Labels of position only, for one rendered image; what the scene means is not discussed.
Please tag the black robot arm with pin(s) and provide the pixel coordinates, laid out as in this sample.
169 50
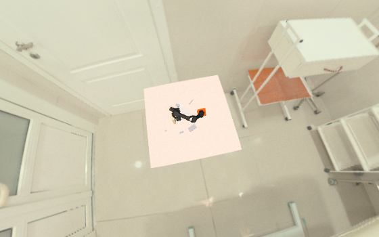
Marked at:
176 112

